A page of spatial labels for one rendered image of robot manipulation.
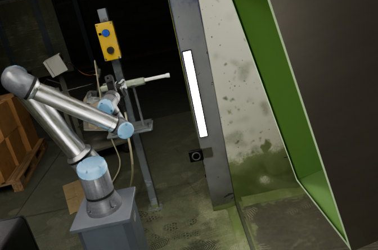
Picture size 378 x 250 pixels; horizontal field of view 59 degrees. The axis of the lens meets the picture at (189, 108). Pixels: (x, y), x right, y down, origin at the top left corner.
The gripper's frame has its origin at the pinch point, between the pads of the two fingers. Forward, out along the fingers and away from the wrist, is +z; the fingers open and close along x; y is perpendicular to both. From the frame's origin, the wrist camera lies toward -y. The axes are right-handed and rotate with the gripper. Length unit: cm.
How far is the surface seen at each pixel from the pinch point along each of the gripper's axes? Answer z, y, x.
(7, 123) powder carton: 130, 33, -209
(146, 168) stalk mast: 20, 80, -25
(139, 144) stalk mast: 23, 59, -22
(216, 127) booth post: 13, 61, 42
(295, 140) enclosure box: -29, 62, 90
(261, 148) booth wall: 15, 91, 66
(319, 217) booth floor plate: -21, 133, 88
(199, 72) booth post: 18, 20, 46
